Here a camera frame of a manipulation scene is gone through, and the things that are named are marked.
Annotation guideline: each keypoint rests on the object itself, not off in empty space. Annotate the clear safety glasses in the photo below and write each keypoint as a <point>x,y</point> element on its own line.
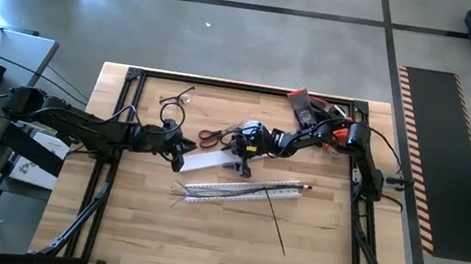
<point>176,97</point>

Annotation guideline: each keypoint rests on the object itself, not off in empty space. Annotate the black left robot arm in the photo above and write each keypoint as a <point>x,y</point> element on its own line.
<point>81,125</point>

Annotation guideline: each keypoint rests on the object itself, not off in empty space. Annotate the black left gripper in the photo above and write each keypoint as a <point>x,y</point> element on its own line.
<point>157,140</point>

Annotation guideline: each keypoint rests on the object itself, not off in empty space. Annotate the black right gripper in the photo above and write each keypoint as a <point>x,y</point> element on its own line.
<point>252,141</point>

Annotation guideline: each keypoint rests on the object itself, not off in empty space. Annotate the black aluminium table frame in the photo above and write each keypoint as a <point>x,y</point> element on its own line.
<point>246,87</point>

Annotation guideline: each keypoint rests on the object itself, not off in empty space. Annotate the black striped-edge floor mat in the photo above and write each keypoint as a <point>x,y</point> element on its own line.
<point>449,169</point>

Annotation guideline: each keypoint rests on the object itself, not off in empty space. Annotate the white cardboard box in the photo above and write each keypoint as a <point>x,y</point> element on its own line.
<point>30,169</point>

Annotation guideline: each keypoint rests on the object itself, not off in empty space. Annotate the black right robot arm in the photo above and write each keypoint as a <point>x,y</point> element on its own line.
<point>364,158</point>

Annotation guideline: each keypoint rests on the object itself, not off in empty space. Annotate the black grey work glove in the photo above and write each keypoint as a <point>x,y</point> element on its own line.
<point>304,109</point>

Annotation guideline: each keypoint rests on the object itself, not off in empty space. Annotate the black work glove red cuff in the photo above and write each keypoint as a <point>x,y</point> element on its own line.
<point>334,110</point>

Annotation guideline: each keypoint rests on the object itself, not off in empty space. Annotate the white duct cover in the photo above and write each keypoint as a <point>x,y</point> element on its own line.
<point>209,161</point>

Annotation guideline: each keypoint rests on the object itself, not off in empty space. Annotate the thin black rod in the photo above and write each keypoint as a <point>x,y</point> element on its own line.
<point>275,221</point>

